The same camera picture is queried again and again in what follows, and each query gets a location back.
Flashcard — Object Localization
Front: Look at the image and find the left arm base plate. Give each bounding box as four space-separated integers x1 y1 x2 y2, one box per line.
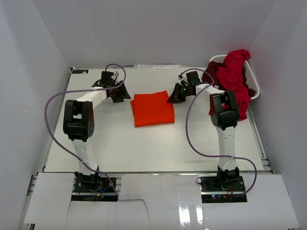
71 177 118 202

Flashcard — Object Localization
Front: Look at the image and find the orange t shirt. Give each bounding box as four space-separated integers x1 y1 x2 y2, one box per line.
130 91 175 127

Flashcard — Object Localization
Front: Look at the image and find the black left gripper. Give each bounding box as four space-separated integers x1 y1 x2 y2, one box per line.
110 80 131 104

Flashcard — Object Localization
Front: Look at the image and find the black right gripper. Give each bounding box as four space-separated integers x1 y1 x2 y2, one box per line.
167 83 192 104

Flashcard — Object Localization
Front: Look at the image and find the printed paper sheet at wall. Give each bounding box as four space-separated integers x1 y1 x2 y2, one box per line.
134 64 181 69

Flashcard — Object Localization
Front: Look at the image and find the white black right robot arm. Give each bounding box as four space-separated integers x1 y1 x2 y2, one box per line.
167 68 240 191

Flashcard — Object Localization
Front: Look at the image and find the pink magenta t shirt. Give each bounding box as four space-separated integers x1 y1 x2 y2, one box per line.
206 49 251 121

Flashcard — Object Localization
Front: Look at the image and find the white perforated laundry basket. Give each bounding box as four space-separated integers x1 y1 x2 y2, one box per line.
210 55 260 100

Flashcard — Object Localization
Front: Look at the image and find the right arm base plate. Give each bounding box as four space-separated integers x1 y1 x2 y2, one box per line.
196 176 248 204

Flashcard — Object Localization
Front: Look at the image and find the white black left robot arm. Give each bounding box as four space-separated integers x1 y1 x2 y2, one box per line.
63 71 130 192

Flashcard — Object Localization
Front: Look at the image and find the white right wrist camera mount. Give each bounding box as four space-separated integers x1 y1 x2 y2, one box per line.
178 73 189 86

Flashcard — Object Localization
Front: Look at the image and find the maroon t shirt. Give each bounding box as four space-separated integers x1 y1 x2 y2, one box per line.
201 58 255 99

